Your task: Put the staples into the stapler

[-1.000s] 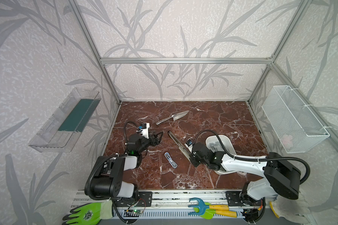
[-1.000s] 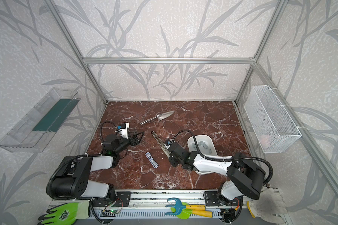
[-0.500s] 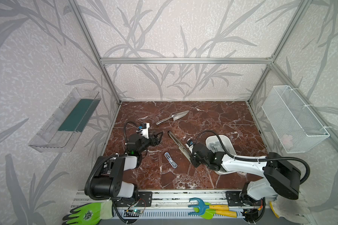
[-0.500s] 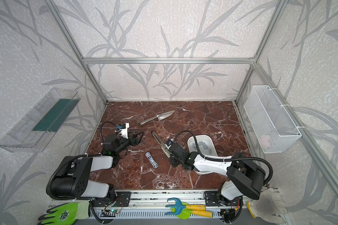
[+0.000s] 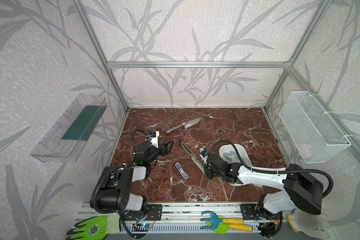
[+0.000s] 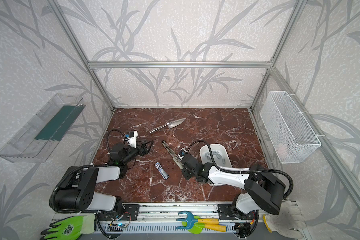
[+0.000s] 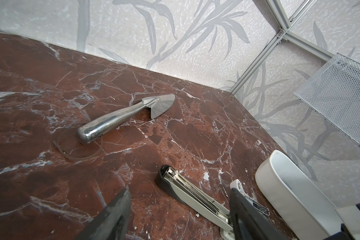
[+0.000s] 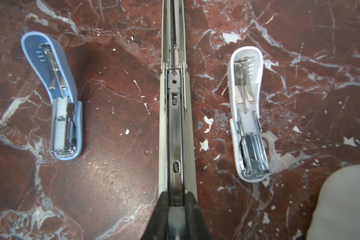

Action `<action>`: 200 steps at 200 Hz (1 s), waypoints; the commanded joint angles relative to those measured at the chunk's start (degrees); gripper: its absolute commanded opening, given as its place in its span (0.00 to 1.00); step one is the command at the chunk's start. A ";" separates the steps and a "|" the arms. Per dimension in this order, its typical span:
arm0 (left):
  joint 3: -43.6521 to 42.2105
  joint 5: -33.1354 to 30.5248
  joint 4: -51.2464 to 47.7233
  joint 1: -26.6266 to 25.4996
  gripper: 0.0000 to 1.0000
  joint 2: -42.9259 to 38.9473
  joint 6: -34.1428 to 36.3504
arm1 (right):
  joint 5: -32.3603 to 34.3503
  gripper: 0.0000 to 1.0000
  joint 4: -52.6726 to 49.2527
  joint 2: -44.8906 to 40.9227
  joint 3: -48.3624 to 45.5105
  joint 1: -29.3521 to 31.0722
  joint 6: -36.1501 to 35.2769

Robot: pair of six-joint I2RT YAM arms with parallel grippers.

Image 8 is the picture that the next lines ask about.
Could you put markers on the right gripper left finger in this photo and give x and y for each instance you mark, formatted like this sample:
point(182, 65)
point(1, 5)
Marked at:
point(157, 228)

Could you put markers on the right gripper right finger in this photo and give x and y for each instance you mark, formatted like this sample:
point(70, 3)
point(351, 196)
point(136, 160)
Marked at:
point(197, 228)

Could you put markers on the white mini stapler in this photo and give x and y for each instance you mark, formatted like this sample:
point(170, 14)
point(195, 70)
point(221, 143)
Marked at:
point(245, 73)

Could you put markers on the white oval tray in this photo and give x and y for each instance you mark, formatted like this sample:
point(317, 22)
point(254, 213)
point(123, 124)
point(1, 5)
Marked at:
point(337, 214)

